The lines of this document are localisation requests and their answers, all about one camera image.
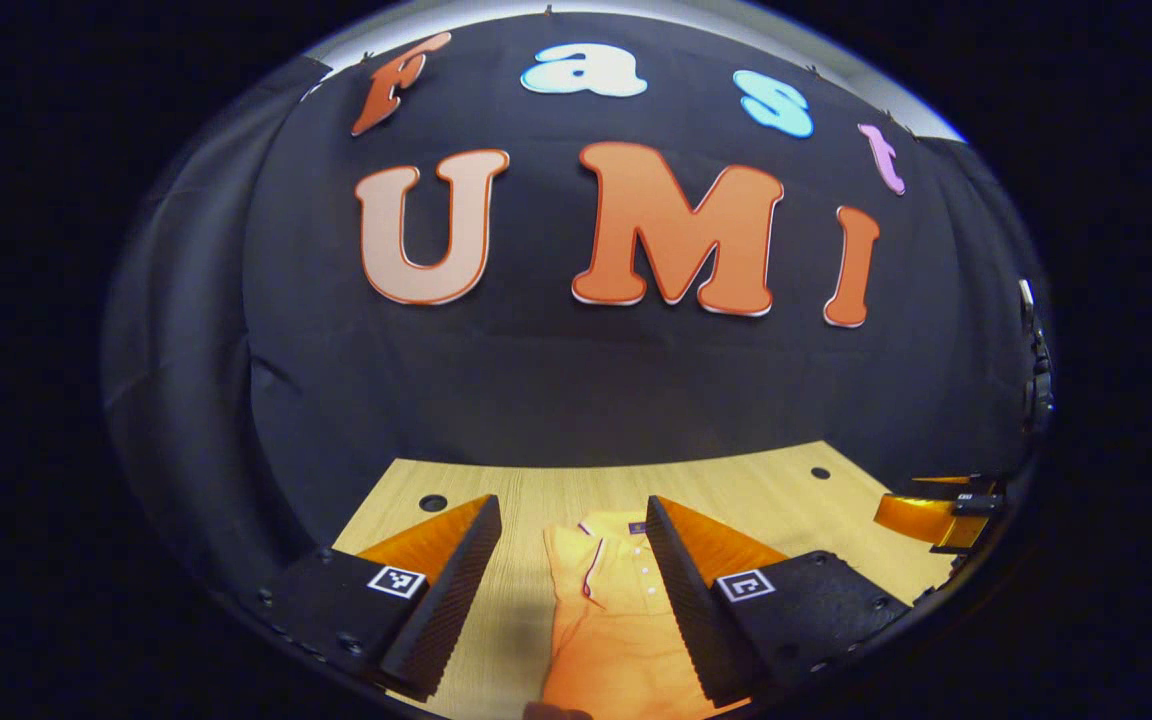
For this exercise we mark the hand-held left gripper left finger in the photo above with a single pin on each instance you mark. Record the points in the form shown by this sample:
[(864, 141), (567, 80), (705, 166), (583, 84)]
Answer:
[(451, 600)]

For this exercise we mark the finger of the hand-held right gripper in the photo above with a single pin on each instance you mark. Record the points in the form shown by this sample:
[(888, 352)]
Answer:
[(966, 481), (921, 517)]

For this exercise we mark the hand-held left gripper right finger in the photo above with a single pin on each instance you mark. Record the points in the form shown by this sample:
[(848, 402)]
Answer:
[(691, 610)]

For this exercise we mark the orange T-shirt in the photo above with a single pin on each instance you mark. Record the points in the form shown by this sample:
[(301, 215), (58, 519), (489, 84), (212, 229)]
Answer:
[(606, 640)]

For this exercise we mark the row of black cloth clips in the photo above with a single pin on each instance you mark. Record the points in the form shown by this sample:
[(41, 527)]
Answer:
[(548, 11)]

